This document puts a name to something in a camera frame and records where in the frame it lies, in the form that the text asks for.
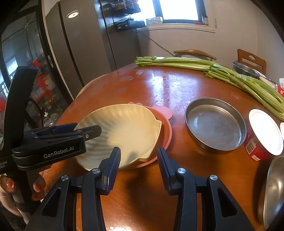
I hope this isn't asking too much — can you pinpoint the black wire shelf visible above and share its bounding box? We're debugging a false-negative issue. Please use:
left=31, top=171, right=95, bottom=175
left=109, top=0, right=142, bottom=14
left=114, top=19, right=146, bottom=31

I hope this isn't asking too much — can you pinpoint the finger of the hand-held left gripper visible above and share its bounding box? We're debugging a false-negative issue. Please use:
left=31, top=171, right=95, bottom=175
left=33, top=125, right=102, bottom=145
left=23, top=124, right=77, bottom=139

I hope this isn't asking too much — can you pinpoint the wall cable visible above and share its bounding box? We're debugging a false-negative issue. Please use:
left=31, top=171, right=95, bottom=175
left=139, top=31, right=176, bottom=57

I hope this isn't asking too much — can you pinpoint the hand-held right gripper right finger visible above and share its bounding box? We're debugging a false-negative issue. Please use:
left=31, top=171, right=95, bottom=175
left=157, top=147, right=255, bottom=231

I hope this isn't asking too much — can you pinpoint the large steel bowl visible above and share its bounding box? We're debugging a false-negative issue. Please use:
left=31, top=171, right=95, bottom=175
left=257, top=154, right=284, bottom=230

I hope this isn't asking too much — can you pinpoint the thin celery bundle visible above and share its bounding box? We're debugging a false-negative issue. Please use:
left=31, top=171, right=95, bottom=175
left=135, top=56, right=220, bottom=72

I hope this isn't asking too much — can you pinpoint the wooden chair back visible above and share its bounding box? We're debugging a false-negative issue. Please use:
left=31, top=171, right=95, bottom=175
left=237, top=49, right=267, bottom=74

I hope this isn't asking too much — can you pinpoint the white ceramic bowl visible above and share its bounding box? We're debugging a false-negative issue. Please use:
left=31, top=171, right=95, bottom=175
left=258, top=70, right=279, bottom=88

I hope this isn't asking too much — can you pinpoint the thick wrapped celery bundle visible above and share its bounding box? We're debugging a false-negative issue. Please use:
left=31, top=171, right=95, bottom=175
left=204, top=64, right=284, bottom=120

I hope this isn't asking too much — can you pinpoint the red tissue pack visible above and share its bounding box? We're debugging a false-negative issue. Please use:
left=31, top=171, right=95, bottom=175
left=275, top=78, right=284, bottom=97

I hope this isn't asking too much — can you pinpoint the wooden armchair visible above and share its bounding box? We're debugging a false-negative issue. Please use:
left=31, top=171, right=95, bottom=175
left=173, top=49, right=217, bottom=61

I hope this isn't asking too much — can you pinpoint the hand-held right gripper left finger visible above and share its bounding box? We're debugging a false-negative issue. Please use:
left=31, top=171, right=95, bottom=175
left=24, top=147, right=122, bottom=231

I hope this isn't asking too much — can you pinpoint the window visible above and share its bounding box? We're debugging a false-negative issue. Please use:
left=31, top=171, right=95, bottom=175
left=138, top=0, right=209, bottom=23

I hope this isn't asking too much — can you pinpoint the grey refrigerator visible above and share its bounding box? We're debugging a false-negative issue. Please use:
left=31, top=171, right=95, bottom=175
left=42, top=0, right=118, bottom=100

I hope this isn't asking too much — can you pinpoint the cream shell-shaped plate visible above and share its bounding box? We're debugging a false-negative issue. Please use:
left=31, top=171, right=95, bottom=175
left=74, top=104, right=162, bottom=171

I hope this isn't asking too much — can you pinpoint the pink plate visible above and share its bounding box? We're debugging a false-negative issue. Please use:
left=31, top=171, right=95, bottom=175
left=127, top=102, right=173, bottom=169

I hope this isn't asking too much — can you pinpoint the deep steel bowl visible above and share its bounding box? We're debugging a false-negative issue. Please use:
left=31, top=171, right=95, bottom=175
left=232, top=61, right=260, bottom=79

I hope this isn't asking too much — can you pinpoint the person's left hand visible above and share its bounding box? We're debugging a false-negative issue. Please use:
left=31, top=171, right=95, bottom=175
left=0, top=173, right=47, bottom=201

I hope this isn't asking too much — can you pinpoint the windowsill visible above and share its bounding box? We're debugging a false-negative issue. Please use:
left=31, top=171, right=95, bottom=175
left=136, top=22, right=215, bottom=34

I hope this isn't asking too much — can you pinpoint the round steel dish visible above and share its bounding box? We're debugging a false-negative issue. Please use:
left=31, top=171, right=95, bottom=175
left=185, top=98, right=247, bottom=154

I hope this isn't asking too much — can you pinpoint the glass door with red decorations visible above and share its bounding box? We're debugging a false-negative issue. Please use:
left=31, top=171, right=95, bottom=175
left=0, top=9, right=73, bottom=143

